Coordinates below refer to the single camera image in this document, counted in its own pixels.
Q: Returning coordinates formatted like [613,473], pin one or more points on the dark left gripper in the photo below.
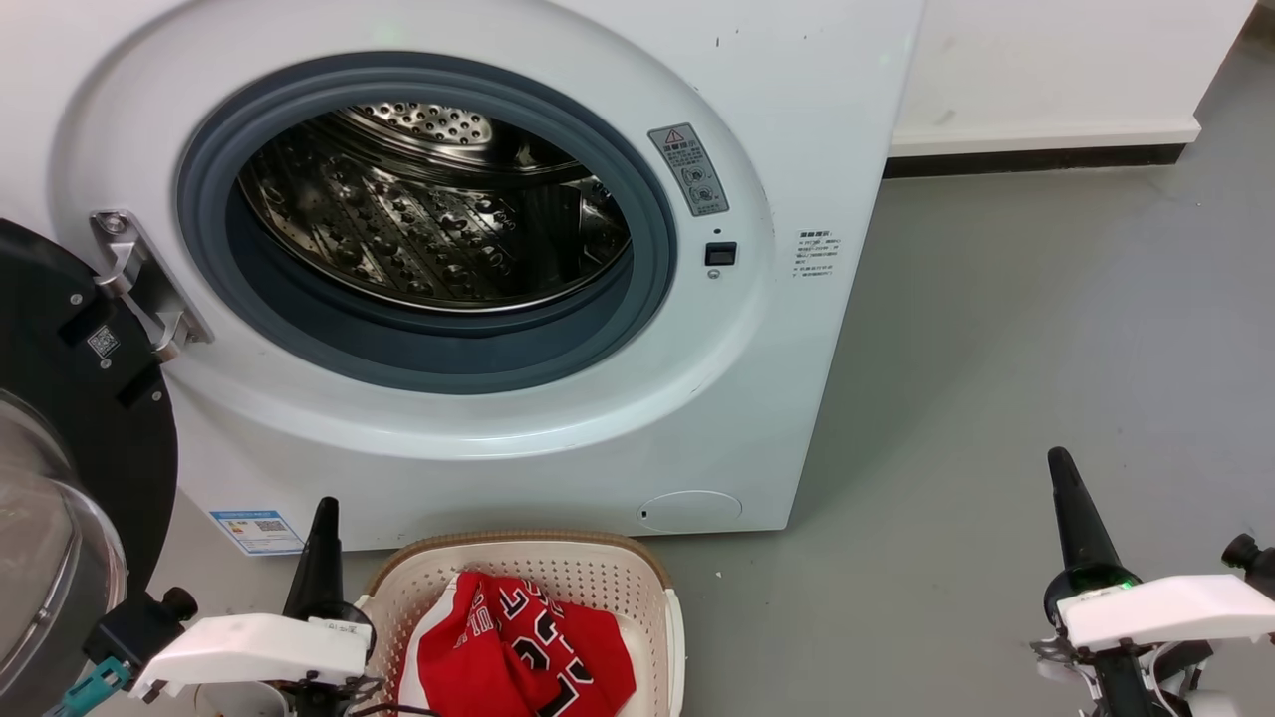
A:
[319,699]

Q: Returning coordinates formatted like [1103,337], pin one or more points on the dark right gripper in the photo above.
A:
[1121,682]

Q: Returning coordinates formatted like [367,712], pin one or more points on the red basketball jersey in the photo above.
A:
[498,657]

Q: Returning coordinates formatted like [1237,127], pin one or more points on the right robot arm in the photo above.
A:
[1245,553]

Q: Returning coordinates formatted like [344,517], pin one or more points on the cream perforated laundry basket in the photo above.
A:
[588,573]

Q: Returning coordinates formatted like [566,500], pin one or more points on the stainless steel washing machine drum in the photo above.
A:
[398,219]

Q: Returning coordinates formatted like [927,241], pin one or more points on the black round washer door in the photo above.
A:
[40,299]

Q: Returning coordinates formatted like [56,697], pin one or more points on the blue energy label sticker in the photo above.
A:
[257,532]

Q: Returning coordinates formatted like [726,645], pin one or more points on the grey rubber door gasket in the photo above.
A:
[418,354]

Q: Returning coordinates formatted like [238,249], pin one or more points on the teal connector plug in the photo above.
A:
[92,689]

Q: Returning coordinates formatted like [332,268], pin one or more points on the clear door glass bowl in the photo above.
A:
[40,538]

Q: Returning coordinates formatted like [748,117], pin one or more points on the white QR code sticker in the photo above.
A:
[104,342]

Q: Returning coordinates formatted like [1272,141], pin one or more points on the silver metal door hinge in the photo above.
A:
[149,289]

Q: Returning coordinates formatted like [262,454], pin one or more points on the white front-load washing machine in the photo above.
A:
[767,378]

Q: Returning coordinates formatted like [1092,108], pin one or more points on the round filter cover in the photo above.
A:
[689,511]

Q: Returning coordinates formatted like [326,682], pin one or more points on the small text sticker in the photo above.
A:
[817,254]

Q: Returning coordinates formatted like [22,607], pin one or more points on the white ledge with black base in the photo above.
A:
[1036,149]

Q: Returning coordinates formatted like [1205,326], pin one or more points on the black door lock socket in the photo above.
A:
[720,253]

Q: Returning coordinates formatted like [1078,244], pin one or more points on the grey warning sticker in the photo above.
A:
[688,169]

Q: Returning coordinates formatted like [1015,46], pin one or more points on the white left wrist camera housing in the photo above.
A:
[259,647]

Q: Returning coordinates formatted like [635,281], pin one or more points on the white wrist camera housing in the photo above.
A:
[259,647]
[1165,609]

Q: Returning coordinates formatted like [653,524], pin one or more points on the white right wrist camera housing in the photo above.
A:
[1165,609]

